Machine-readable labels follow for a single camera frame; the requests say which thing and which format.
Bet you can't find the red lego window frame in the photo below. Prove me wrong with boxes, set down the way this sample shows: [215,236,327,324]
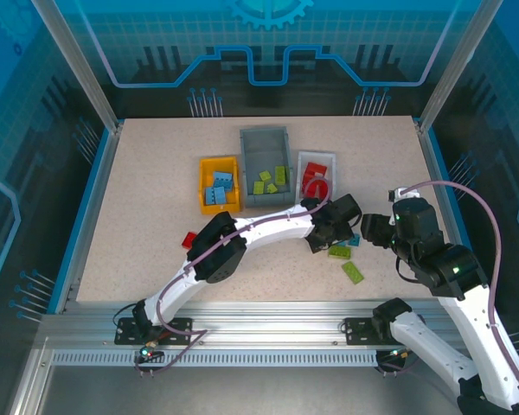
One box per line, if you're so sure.
[301,175,332,198]

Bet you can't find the blue table side trim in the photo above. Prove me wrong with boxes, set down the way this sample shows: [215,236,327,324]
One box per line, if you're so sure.
[426,127,494,315]
[47,129,113,315]

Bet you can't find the white plastic bin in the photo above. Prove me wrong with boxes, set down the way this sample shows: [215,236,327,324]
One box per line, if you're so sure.
[296,150,338,204]

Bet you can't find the grey plastic bin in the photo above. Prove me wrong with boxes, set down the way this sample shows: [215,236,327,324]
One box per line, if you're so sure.
[239,125,296,209]

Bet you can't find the small connector board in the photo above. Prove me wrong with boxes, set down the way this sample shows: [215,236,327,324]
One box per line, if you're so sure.
[133,345,165,364]
[378,348,419,364]

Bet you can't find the yellow plastic bin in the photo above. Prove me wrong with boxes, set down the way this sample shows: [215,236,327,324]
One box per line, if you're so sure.
[198,156,244,216]

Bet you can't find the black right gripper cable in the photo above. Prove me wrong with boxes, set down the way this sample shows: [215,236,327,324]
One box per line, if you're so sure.
[395,257,419,284]

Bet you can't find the mauve right arm cable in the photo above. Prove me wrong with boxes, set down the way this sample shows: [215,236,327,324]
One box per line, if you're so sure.
[400,180,519,410]

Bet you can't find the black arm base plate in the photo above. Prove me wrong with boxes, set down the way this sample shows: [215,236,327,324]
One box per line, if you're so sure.
[114,317,195,347]
[343,317,424,347]

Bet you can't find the aluminium table rail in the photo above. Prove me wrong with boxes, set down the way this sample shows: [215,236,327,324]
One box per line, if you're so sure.
[38,300,498,351]

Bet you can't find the slotted grey cable duct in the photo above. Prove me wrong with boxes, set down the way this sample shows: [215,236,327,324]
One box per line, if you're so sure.
[51,350,380,367]

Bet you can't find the aluminium frame post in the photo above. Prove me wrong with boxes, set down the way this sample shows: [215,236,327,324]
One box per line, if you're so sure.
[29,0,125,133]
[417,0,505,133]

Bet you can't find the grey metal base plate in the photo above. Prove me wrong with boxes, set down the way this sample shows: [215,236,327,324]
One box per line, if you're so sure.
[38,365,459,415]

